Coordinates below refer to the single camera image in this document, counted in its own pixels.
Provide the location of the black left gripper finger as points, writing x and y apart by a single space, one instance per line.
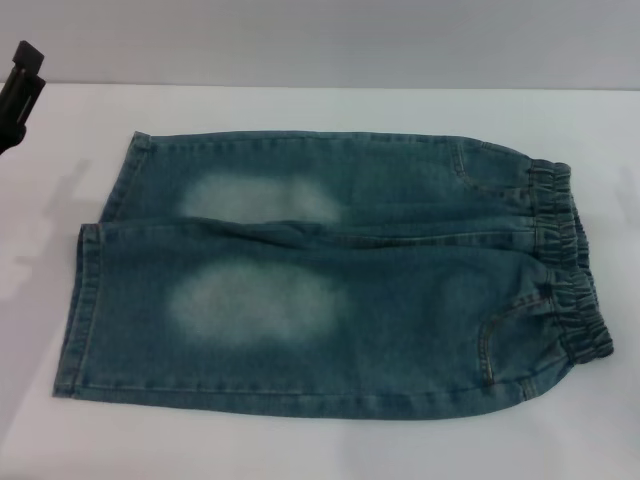
29 56
20 112

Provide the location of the blue denim shorts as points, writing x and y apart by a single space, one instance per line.
350 280

